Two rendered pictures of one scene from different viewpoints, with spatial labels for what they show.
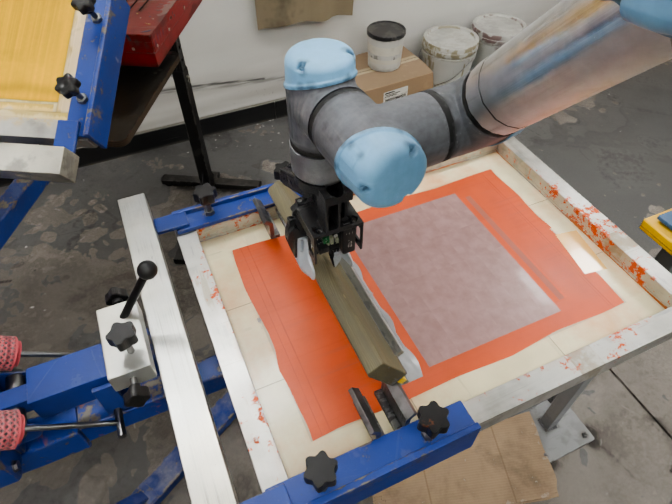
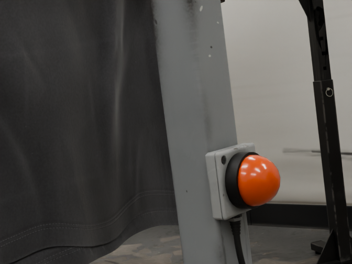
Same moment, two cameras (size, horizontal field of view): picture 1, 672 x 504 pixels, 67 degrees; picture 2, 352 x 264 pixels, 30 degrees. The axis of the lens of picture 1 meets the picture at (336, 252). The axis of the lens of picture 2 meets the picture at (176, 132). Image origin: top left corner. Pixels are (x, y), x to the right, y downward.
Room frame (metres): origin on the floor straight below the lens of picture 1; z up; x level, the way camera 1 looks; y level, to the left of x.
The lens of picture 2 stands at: (0.49, -1.17, 0.73)
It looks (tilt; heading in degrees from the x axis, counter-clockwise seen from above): 5 degrees down; 65
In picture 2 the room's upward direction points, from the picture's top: 7 degrees counter-clockwise
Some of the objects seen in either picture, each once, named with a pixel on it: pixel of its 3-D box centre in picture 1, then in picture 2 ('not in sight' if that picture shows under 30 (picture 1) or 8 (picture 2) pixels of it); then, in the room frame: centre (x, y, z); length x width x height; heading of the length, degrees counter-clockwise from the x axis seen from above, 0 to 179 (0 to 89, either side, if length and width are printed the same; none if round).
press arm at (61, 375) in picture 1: (96, 371); not in sight; (0.37, 0.35, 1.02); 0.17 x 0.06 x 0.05; 114
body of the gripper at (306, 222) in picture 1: (325, 207); not in sight; (0.49, 0.01, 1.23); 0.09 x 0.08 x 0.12; 24
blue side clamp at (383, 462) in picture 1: (375, 465); not in sight; (0.25, -0.05, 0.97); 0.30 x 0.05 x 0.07; 114
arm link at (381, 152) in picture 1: (381, 144); not in sight; (0.42, -0.05, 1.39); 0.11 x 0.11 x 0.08; 27
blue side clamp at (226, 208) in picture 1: (250, 210); not in sight; (0.76, 0.17, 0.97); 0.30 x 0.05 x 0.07; 114
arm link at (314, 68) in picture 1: (321, 99); not in sight; (0.50, 0.02, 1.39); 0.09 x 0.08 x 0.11; 27
